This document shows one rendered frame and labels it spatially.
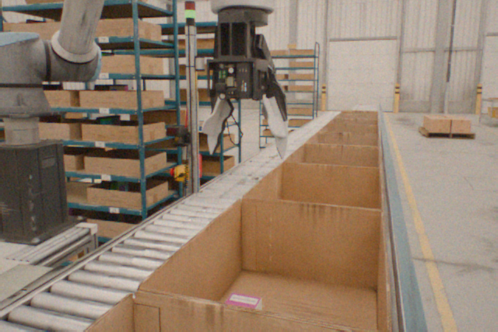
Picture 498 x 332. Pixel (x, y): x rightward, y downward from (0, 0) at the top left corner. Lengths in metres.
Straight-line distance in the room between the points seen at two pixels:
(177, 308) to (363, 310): 0.40
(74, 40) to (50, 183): 0.52
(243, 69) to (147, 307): 0.32
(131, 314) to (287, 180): 0.79
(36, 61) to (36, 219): 0.54
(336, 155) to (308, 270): 0.80
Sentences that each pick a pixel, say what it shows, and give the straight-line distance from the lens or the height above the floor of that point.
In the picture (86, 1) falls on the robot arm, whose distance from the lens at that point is 1.35.
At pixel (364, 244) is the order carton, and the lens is 0.82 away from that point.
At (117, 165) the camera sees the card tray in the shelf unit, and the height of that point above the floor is 0.80.
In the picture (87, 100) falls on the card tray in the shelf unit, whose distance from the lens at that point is 2.55.
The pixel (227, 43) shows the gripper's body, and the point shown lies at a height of 1.35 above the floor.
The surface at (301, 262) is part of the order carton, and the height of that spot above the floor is 0.92.
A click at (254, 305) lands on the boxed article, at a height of 0.93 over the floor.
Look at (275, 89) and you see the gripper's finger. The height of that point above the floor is 1.28.
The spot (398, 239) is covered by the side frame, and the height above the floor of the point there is 0.91.
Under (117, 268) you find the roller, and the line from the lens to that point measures 1.28.
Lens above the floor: 1.29
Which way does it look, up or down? 9 degrees down
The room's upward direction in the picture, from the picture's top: straight up
